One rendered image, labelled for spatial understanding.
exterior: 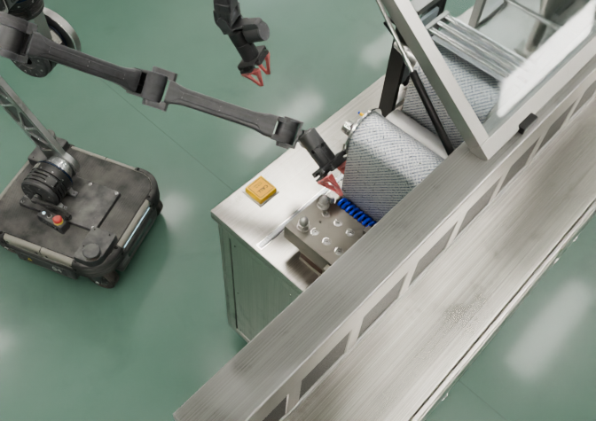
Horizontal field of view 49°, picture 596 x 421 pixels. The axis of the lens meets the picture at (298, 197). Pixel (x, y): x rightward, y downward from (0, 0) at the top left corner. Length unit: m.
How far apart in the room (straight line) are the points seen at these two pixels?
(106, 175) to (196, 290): 0.65
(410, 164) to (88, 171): 1.74
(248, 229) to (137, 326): 1.02
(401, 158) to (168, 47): 2.42
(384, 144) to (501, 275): 0.50
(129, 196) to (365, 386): 1.90
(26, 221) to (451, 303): 2.05
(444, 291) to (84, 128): 2.54
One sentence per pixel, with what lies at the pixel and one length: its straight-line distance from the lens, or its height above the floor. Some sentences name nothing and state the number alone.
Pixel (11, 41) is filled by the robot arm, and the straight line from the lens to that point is 1.74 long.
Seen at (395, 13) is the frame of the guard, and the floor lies 1.84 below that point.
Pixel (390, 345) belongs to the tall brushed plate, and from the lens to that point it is 1.24.
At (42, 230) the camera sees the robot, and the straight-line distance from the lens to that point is 2.89.
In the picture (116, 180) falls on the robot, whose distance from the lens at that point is 2.96.
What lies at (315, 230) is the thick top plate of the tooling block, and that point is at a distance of 1.82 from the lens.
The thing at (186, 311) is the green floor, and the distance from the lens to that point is 2.85.
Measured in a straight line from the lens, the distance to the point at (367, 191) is 1.79.
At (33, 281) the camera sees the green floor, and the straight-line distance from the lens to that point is 3.06.
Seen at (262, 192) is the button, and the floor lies 0.92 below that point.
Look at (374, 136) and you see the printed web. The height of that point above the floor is 1.30.
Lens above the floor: 2.56
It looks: 55 degrees down
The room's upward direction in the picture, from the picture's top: 5 degrees clockwise
